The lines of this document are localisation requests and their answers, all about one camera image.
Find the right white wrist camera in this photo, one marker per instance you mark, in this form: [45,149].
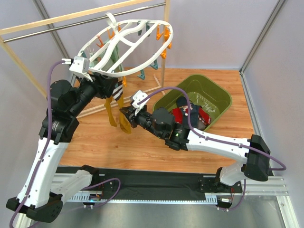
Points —
[138,101]

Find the red panda sock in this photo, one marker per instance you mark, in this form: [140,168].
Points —
[204,117]

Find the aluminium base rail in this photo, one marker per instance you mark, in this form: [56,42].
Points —
[275,186]

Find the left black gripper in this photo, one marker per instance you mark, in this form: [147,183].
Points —
[104,83]

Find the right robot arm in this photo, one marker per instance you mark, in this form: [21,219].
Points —
[251,155]

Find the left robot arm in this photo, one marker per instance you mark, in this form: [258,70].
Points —
[38,200]

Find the wooden drying rack frame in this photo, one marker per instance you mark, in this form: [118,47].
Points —
[46,21]

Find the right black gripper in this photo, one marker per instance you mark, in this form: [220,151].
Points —
[132,117]

